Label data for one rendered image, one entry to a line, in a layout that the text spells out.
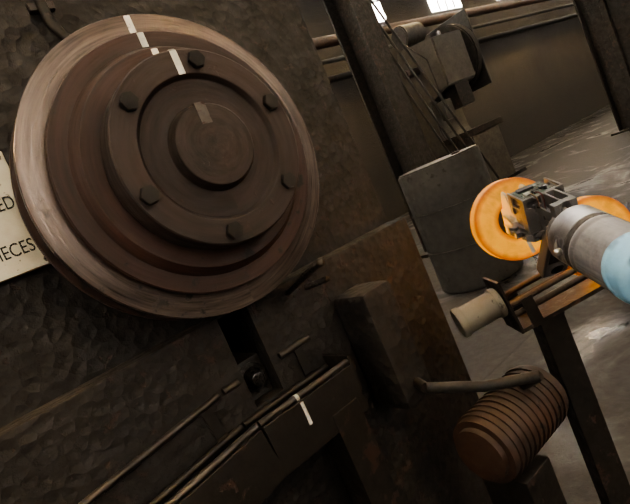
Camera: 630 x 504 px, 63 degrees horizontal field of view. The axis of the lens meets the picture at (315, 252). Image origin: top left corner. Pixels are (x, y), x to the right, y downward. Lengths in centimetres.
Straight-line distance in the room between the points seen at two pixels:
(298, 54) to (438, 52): 744
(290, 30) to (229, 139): 53
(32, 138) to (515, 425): 86
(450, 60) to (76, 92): 813
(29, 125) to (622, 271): 76
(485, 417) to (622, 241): 40
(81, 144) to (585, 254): 67
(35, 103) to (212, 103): 23
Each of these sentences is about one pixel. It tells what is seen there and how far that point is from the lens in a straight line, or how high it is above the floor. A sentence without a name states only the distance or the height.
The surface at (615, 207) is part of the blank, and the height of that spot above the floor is 76.
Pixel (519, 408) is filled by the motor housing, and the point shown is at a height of 51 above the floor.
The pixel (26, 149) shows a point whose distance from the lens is 76.
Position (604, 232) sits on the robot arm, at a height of 81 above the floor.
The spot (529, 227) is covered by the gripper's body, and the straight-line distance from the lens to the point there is 89.
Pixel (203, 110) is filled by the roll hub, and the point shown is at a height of 116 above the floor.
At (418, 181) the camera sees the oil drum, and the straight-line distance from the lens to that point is 344.
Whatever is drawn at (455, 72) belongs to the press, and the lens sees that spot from 872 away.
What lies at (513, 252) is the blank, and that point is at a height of 75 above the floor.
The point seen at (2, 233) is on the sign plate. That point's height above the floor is 112.
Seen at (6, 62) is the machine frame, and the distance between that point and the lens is 97.
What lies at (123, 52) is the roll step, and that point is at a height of 129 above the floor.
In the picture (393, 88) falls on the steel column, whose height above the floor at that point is 162.
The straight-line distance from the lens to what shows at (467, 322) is 99.
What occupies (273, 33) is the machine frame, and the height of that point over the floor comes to 135.
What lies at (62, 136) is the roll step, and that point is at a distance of 75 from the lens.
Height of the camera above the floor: 100
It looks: 6 degrees down
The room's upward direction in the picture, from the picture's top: 23 degrees counter-clockwise
